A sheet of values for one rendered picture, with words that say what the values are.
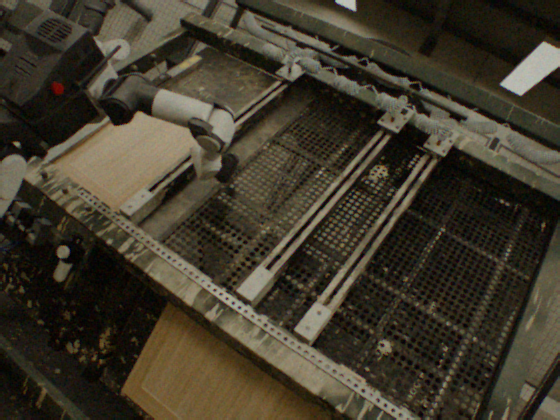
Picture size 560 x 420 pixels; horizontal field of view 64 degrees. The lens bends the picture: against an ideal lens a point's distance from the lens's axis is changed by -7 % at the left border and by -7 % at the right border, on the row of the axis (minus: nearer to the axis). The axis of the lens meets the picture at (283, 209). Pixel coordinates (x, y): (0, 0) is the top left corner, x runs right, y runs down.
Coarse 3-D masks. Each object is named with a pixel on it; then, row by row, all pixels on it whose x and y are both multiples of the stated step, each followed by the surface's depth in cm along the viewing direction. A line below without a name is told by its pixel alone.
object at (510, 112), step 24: (240, 0) 279; (264, 0) 274; (288, 24) 270; (312, 24) 263; (360, 48) 253; (384, 48) 249; (408, 72) 244; (432, 72) 240; (456, 96) 235; (480, 96) 231; (504, 120) 227; (528, 120) 223; (552, 144) 219; (456, 384) 206
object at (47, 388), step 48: (0, 288) 211; (48, 288) 202; (96, 288) 194; (144, 288) 184; (288, 288) 284; (0, 336) 183; (96, 336) 192; (144, 336) 184; (48, 384) 173; (432, 384) 253
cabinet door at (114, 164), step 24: (144, 120) 207; (96, 144) 195; (120, 144) 197; (144, 144) 197; (168, 144) 198; (192, 144) 199; (72, 168) 186; (96, 168) 187; (120, 168) 188; (144, 168) 189; (96, 192) 179; (120, 192) 180
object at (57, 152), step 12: (168, 72) 227; (180, 72) 228; (168, 84) 225; (108, 120) 202; (84, 132) 196; (96, 132) 200; (60, 144) 191; (72, 144) 191; (48, 156) 186; (60, 156) 189
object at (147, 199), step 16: (304, 48) 213; (288, 64) 215; (288, 80) 219; (272, 96) 215; (240, 112) 206; (256, 112) 208; (240, 128) 203; (192, 160) 186; (160, 176) 179; (176, 176) 180; (144, 192) 174; (160, 192) 176; (128, 208) 168; (144, 208) 172
